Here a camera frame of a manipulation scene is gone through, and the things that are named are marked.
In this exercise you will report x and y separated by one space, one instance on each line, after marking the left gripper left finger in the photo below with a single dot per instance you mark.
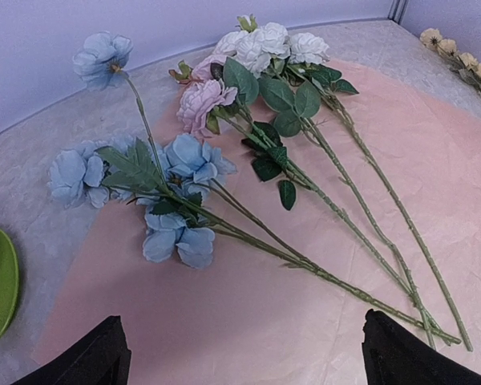
99 357

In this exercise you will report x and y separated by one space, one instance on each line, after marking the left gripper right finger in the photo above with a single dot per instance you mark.
392 355

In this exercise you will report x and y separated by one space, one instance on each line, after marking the pink wrapping paper sheet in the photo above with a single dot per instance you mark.
248 319

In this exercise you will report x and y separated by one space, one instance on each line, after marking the blue fake flower stem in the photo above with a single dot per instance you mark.
172 182

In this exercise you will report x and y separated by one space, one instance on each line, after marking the pink fake rose stem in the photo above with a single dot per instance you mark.
209 99

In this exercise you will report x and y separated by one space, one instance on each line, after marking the yellow fake flower stem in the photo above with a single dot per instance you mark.
464 64

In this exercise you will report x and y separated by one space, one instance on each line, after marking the right aluminium corner post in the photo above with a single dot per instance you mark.
397 10

